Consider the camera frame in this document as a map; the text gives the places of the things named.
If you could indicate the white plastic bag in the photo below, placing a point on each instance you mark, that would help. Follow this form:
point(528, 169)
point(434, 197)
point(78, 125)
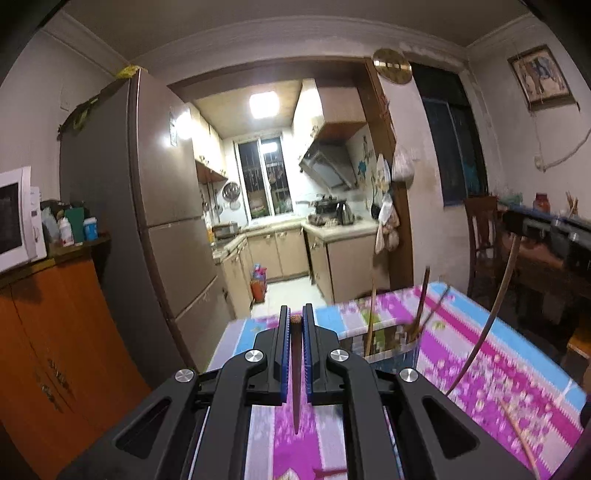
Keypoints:
point(402, 164)

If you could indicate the steel range hood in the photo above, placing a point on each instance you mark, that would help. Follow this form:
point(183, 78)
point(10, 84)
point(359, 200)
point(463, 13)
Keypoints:
point(325, 161)

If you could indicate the blue perforated utensil holder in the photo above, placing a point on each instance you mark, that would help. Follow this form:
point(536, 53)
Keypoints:
point(397, 357)

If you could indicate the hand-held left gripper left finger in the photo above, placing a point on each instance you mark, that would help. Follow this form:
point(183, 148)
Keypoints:
point(284, 355)

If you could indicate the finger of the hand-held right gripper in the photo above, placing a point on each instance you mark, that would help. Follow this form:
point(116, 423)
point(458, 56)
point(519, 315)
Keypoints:
point(577, 254)
point(531, 224)

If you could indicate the framed wall picture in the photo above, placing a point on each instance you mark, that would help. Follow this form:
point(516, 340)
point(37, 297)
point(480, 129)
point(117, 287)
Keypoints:
point(540, 76)

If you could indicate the white medicine bottle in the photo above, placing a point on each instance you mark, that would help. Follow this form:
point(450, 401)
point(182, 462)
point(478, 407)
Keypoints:
point(66, 231)

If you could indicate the blue lidded jar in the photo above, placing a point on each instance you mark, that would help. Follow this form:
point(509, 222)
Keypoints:
point(90, 229)

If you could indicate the beige lower kitchen cabinets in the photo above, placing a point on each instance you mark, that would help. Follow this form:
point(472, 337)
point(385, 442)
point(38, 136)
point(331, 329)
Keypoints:
point(351, 263)

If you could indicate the grey refrigerator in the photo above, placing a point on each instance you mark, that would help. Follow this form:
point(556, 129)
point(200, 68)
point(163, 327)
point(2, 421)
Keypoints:
point(175, 258)

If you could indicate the dark green bag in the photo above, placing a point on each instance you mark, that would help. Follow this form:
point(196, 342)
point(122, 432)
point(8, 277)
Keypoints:
point(81, 113)

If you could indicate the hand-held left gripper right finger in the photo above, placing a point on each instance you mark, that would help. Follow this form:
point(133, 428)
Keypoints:
point(308, 355)

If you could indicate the red jar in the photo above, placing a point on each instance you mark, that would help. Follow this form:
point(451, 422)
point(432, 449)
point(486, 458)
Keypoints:
point(541, 203)

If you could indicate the square ceiling light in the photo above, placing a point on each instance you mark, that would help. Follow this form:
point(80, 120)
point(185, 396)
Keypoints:
point(263, 104)

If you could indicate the hanging kitchen cloths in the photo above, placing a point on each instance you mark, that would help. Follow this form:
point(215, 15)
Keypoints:
point(385, 221)

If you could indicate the yellow crumpled bag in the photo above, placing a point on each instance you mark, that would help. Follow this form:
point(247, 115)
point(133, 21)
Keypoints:
point(125, 71)

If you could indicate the beige upper kitchen cabinet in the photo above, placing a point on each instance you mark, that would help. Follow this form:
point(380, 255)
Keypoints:
point(332, 104)
point(207, 147)

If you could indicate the green container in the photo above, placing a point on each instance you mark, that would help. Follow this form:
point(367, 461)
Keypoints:
point(75, 218)

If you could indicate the steel kettle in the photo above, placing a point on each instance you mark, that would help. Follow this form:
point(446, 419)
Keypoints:
point(344, 213)

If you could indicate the flower wall sticker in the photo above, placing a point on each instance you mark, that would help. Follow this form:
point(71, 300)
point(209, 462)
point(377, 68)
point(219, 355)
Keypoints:
point(365, 159)

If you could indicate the floral striped tablecloth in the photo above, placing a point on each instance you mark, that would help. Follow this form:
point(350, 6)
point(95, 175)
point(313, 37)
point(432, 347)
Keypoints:
point(461, 332)

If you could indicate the plastic bottle cluster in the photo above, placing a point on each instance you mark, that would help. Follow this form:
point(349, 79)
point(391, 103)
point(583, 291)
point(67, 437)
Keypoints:
point(258, 284)

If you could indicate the dark room window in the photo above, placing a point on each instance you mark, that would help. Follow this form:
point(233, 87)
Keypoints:
point(450, 138)

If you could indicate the white carton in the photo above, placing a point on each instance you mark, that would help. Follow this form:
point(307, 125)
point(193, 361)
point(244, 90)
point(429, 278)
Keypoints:
point(48, 225)

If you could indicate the barred kitchen window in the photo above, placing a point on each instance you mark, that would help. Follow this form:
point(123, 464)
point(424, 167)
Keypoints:
point(263, 177)

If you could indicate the white microwave oven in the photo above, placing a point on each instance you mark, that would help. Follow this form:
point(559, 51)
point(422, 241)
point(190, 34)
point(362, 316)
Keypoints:
point(14, 217)

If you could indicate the wooden chopstick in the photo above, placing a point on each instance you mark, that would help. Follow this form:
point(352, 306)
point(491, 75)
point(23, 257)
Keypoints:
point(370, 318)
point(431, 307)
point(296, 369)
point(497, 313)
point(519, 436)
point(421, 304)

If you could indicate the gold wall clock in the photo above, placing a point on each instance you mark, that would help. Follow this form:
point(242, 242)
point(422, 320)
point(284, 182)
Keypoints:
point(391, 65)

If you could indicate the orange wooden cabinet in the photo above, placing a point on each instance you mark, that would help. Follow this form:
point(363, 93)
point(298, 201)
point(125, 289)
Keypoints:
point(55, 332)

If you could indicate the wooden chair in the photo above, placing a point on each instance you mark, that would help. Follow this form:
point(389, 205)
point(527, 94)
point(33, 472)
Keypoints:
point(482, 244)

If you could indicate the steel rice cooker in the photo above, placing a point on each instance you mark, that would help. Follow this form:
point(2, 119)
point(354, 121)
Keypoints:
point(226, 229)

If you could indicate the black wok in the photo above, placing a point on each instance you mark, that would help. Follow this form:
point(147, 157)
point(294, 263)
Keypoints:
point(325, 204)

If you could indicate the round hanging strainer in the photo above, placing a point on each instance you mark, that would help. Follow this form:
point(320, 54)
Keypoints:
point(231, 194)

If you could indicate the dark wooden side table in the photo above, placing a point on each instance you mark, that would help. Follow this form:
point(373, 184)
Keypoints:
point(540, 290)

